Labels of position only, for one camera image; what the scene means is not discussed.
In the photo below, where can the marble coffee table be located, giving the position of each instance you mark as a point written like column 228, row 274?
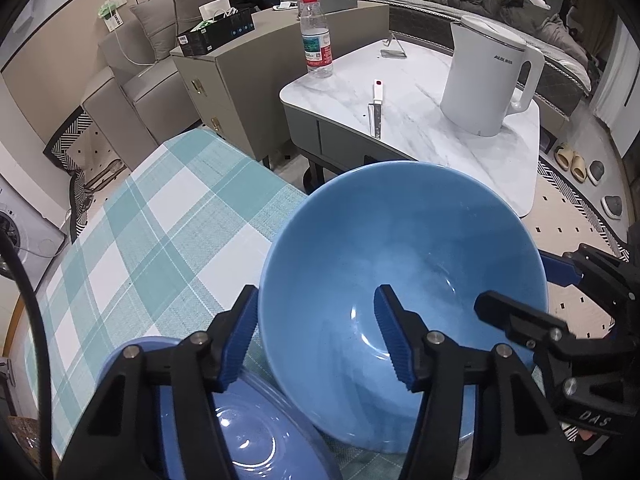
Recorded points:
column 425, row 125

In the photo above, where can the grey sofa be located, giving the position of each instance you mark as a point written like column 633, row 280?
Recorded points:
column 120, row 95

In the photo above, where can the grey slipper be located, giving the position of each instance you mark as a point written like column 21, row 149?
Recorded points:
column 612, row 206
column 596, row 172

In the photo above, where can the white electric kettle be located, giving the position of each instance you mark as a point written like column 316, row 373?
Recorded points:
column 480, row 80

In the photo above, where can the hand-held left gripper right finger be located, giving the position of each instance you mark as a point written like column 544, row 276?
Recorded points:
column 395, row 340

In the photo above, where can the teal checked tablecloth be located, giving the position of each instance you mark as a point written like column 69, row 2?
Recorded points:
column 150, row 240

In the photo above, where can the white washing machine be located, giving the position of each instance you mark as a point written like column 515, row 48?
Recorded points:
column 25, row 240

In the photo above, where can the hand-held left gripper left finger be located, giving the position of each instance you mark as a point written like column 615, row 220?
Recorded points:
column 240, row 340

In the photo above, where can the small white box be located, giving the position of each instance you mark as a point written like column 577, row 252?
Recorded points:
column 214, row 10

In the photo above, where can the black patterned chair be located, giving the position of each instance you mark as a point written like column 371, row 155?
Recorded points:
column 80, row 145

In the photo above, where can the black box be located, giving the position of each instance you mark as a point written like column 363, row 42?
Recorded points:
column 215, row 35

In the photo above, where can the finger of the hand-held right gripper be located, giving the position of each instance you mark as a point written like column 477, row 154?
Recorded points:
column 562, row 271
column 520, row 317

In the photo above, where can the metal phone stand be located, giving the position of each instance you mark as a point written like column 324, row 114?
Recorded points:
column 392, row 52

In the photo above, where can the red cap water bottle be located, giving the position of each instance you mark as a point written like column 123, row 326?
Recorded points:
column 316, row 45

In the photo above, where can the beige side cabinet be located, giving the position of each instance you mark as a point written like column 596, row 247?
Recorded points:
column 240, row 85

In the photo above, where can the wall socket with green charger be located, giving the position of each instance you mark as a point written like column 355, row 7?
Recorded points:
column 111, row 15

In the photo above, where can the patterned floor rug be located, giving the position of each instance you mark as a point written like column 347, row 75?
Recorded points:
column 560, row 230

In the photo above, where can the large blue bowl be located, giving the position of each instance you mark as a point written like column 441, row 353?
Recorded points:
column 260, row 440

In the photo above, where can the beige slipper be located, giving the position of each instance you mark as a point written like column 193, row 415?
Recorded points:
column 579, row 166
column 562, row 156

